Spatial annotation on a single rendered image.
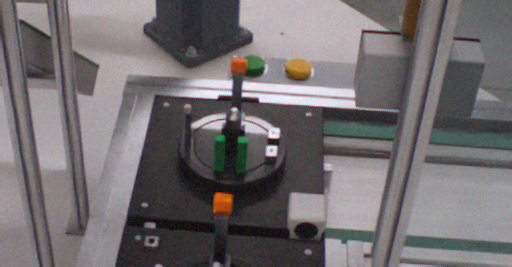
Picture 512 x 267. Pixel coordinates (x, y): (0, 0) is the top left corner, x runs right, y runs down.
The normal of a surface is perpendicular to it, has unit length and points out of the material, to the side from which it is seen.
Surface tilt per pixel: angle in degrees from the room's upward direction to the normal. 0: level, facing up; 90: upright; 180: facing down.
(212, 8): 90
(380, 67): 90
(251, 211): 0
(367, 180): 0
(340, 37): 0
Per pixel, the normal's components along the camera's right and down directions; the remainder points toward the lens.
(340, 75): 0.00, -0.78
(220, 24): 0.59, 0.50
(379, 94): -0.11, 0.62
